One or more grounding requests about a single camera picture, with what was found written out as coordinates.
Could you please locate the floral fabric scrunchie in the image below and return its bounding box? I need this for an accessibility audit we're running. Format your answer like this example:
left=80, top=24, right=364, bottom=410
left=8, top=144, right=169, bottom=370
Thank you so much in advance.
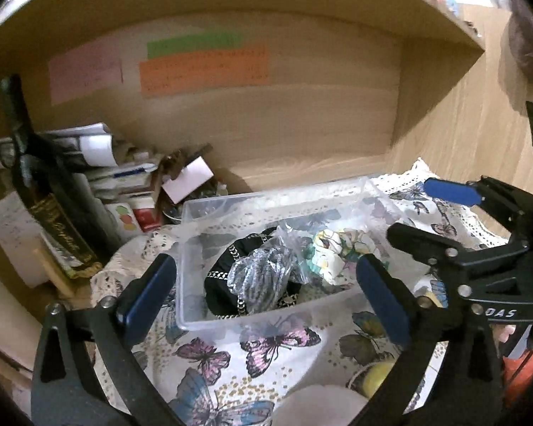
left=313, top=229, right=384, bottom=288

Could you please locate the bagged grey scrunchie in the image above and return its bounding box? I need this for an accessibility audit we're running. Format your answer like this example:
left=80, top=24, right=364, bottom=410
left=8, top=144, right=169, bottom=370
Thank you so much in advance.
left=227, top=225, right=313, bottom=315

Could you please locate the butterfly print tablecloth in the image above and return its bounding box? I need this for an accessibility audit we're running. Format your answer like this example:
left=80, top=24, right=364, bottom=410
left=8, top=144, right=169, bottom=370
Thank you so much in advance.
left=88, top=157, right=510, bottom=426

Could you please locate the teal knitted cloth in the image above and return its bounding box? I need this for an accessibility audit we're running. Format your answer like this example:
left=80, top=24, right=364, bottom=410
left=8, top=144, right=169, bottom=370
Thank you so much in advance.
left=300, top=236, right=327, bottom=281

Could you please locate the clear plastic bin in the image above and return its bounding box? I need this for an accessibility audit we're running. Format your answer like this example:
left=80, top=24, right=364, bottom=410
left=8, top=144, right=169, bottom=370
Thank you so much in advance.
left=176, top=177, right=422, bottom=338

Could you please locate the brown plastic bag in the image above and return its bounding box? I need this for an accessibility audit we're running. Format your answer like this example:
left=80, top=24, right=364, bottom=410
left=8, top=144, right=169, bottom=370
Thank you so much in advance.
left=508, top=8, right=533, bottom=83

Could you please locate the dark wine bottle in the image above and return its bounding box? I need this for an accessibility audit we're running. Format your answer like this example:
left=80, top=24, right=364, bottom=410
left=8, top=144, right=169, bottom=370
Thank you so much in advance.
left=1, top=74, right=113, bottom=278

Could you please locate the white handwritten note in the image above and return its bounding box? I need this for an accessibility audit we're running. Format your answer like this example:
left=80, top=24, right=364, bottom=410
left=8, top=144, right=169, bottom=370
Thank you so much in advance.
left=0, top=191, right=49, bottom=289

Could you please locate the pink notepad block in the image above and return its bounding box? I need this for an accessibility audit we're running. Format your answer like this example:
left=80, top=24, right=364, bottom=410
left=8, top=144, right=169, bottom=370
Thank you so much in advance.
left=162, top=157, right=214, bottom=204

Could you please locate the orange sticky note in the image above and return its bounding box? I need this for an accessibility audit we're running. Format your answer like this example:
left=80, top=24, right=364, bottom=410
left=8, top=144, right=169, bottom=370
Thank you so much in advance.
left=138, top=45, right=269, bottom=97

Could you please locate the green sticky note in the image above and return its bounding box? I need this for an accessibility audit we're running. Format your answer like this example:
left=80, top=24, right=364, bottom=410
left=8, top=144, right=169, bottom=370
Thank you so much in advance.
left=147, top=32, right=244, bottom=60

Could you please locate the pink sticky note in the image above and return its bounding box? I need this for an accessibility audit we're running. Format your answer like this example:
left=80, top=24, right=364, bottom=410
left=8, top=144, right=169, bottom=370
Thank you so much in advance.
left=48, top=40, right=123, bottom=106

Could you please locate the black hat with chains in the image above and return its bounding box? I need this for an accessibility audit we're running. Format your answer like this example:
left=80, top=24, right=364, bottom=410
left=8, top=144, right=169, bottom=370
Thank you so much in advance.
left=204, top=227, right=308, bottom=318

